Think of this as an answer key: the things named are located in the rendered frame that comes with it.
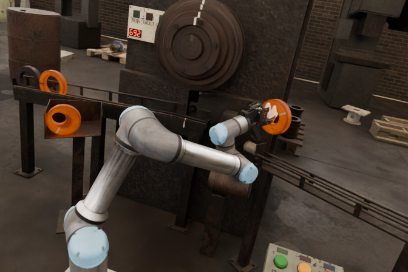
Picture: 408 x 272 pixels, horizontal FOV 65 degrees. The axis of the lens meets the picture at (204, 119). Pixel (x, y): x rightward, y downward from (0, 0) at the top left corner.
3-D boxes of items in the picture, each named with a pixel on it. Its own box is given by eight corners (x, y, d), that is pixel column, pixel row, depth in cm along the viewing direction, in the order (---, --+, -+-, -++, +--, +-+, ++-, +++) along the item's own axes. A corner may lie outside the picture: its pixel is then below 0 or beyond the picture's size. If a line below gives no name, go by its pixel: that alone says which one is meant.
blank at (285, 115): (267, 136, 148) (263, 137, 146) (260, 104, 150) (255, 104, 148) (295, 129, 136) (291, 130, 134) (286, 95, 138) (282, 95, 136)
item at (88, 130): (50, 210, 192) (49, 98, 167) (95, 208, 201) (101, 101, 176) (45, 234, 175) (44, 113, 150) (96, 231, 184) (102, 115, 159)
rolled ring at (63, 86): (51, 105, 202) (54, 104, 205) (68, 90, 194) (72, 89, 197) (33, 80, 200) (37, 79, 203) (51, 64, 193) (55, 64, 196)
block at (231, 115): (218, 146, 185) (226, 107, 177) (231, 150, 183) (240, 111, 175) (213, 153, 175) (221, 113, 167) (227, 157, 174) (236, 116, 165)
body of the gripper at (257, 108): (271, 107, 131) (249, 116, 125) (269, 124, 135) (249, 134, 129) (257, 100, 136) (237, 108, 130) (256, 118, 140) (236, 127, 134)
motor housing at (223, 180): (200, 238, 192) (215, 161, 173) (235, 251, 187) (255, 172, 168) (193, 253, 180) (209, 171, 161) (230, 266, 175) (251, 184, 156)
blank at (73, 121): (56, 98, 154) (56, 100, 151) (86, 113, 161) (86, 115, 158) (40, 124, 156) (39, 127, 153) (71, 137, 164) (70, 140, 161)
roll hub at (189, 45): (164, 67, 166) (172, 12, 156) (215, 79, 160) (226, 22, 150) (160, 69, 161) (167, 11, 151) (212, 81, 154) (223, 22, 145)
